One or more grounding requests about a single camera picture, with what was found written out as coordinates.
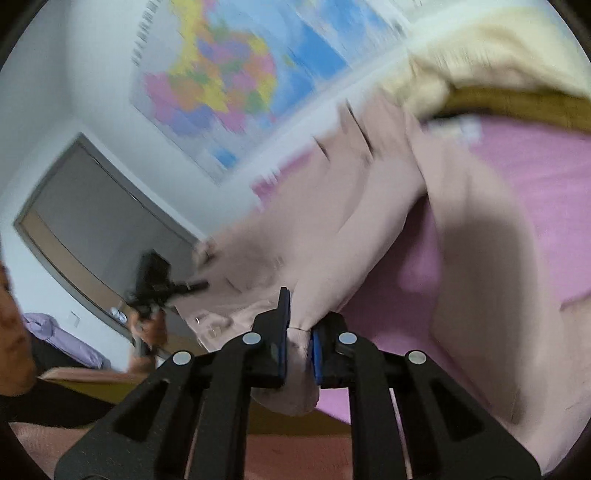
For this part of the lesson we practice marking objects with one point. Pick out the purple cloth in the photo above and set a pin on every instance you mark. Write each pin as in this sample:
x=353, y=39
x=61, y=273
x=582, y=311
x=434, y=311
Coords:
x=54, y=347

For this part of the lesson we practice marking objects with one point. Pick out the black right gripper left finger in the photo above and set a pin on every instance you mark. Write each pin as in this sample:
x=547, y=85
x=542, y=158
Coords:
x=188, y=420

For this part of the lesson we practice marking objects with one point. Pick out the pink floral bed sheet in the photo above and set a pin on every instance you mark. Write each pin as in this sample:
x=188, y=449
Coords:
x=508, y=193

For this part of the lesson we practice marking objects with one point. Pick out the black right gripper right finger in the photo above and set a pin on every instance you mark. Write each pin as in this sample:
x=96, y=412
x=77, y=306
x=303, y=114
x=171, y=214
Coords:
x=409, y=418

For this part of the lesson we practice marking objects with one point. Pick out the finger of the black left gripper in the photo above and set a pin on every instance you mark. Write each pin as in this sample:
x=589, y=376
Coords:
x=185, y=288

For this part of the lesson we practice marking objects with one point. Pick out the person's face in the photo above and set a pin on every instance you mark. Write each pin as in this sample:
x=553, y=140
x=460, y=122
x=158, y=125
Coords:
x=17, y=367

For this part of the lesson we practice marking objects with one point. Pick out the grey door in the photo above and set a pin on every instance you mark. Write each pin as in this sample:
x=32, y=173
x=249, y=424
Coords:
x=89, y=226

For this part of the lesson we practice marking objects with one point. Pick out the pale yellow garment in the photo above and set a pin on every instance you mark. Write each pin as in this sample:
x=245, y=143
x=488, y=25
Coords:
x=518, y=49

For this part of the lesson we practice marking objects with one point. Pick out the person's left hand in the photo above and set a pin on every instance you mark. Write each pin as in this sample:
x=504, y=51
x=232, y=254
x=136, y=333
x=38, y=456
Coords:
x=148, y=335

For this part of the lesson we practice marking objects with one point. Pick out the beige pink jacket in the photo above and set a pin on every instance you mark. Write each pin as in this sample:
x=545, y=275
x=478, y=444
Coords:
x=378, y=258

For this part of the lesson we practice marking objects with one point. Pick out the mustard yellow garment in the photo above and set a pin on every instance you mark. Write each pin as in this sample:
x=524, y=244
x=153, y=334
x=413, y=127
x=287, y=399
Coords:
x=548, y=107

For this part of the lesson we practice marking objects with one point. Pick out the colourful wall map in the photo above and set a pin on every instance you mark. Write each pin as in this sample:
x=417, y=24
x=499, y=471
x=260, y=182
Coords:
x=217, y=77

